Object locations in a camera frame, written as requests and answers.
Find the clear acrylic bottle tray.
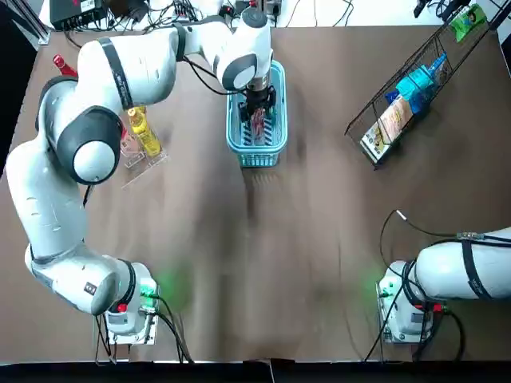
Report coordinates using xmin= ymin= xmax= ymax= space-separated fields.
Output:
xmin=119 ymin=101 xmax=171 ymax=191

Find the aluminium frame post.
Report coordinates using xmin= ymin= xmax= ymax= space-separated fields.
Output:
xmin=489 ymin=0 xmax=511 ymax=77
xmin=23 ymin=0 xmax=51 ymax=45

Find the green snack bag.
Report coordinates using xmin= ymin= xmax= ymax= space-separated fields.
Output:
xmin=450 ymin=4 xmax=489 ymax=41

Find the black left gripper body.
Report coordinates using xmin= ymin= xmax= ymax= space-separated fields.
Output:
xmin=244 ymin=86 xmax=277 ymax=112

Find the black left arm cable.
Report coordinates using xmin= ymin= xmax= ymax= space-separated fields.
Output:
xmin=181 ymin=55 xmax=233 ymax=97

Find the black power brick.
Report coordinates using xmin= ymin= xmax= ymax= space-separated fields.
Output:
xmin=107 ymin=0 xmax=149 ymax=21

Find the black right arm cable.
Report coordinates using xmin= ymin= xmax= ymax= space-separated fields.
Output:
xmin=378 ymin=209 xmax=488 ymax=280

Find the light blue plastic basket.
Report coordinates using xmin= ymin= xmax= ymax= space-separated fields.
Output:
xmin=226 ymin=59 xmax=288 ymax=168

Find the black box red logo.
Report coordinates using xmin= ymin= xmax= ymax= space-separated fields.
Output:
xmin=50 ymin=0 xmax=109 ymax=31

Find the orange tea bottle red label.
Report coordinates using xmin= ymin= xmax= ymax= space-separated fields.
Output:
xmin=119 ymin=119 xmax=141 ymax=155

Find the teal chips bag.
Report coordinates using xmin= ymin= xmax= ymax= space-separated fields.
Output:
xmin=394 ymin=69 xmax=436 ymax=101

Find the hub with red plugs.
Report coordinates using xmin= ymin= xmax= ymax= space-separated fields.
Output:
xmin=171 ymin=3 xmax=200 ymax=23

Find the beige snack box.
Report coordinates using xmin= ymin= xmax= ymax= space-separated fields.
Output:
xmin=373 ymin=97 xmax=414 ymax=140

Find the white yellow snack packet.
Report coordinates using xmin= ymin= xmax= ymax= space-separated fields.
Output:
xmin=360 ymin=119 xmax=394 ymax=160

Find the light blue snack bag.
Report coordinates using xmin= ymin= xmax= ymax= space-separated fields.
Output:
xmin=409 ymin=53 xmax=448 ymax=119

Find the yellow label tea bottle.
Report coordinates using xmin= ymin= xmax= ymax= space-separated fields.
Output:
xmin=127 ymin=105 xmax=163 ymax=157

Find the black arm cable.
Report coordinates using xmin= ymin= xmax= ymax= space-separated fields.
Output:
xmin=378 ymin=209 xmax=488 ymax=280
xmin=181 ymin=55 xmax=233 ymax=97

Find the red cola bottle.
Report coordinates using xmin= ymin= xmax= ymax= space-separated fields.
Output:
xmin=52 ymin=54 xmax=79 ymax=79
xmin=249 ymin=107 xmax=268 ymax=140

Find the black wire rack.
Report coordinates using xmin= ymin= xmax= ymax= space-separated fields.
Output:
xmin=345 ymin=7 xmax=494 ymax=172

